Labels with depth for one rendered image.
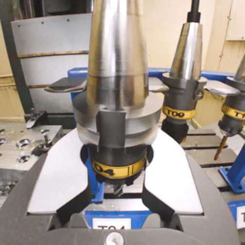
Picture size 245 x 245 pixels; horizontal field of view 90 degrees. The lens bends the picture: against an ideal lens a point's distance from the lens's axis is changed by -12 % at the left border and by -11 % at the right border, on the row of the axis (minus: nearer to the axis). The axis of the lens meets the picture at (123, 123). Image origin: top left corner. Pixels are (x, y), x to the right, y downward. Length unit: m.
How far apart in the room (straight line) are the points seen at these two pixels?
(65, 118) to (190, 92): 0.83
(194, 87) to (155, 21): 1.02
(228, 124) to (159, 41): 0.98
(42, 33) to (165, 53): 0.84
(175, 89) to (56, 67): 0.71
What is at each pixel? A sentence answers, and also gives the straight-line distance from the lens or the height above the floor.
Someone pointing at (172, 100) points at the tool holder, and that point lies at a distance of 0.20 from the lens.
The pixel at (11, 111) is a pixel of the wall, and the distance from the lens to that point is 1.66.
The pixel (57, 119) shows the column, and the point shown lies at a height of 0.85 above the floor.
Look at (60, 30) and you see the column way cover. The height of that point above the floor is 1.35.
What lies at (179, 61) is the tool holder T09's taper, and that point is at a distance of 0.20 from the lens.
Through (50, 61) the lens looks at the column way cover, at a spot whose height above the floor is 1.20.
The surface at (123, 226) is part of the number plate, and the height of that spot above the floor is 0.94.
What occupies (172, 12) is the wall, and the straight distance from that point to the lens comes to 1.24.
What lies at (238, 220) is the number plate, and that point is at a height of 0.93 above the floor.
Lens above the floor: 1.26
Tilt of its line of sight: 30 degrees down
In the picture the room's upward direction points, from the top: 1 degrees clockwise
